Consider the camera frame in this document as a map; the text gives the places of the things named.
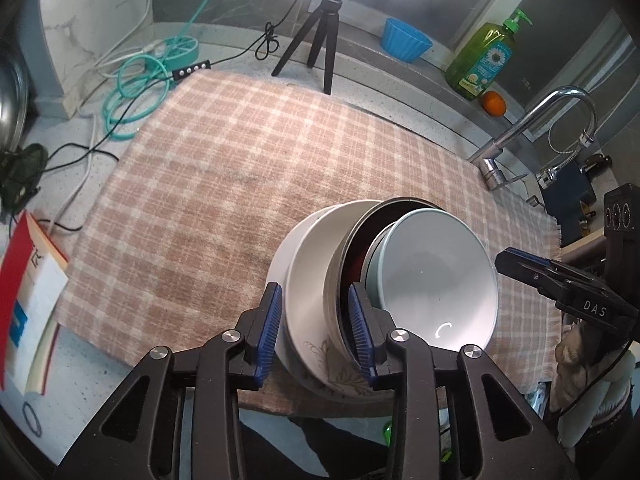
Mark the metal spray hose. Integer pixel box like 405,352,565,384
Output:
536,127,598,188

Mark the black rubber ring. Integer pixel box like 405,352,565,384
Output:
22,402,43,436

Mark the black inline remote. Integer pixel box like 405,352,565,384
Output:
172,61,211,80

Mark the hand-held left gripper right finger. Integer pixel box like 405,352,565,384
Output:
348,282,573,480

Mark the steel pot lid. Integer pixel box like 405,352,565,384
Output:
0,40,32,153

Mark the beige checkered cloth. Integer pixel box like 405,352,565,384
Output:
52,72,571,416

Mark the blue silicone cup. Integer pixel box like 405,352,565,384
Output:
381,17,433,64

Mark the dark green mesh scrubber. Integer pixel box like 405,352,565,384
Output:
0,143,49,213

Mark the red book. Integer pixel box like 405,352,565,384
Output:
0,210,71,396

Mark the dark blue knife block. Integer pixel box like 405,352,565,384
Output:
542,162,598,246

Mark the green dish soap bottle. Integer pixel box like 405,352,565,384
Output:
445,9,533,101

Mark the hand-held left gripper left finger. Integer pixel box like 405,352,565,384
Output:
59,282,284,480

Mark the black ring light cable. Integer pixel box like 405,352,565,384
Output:
37,0,321,181

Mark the person's right hand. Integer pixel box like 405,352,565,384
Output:
552,320,640,401

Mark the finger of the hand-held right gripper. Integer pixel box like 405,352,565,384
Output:
495,247,571,306

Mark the chrome faucet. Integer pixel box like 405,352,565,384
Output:
468,86,598,192

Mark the small red steel bowl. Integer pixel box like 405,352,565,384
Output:
340,209,500,353

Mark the teal cable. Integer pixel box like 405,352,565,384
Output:
102,0,223,141

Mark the large stainless steel bowl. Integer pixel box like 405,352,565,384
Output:
322,196,451,366

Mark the white plate with branch print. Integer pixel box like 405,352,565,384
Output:
265,199,401,401

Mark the black tripod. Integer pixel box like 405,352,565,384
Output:
271,0,346,95

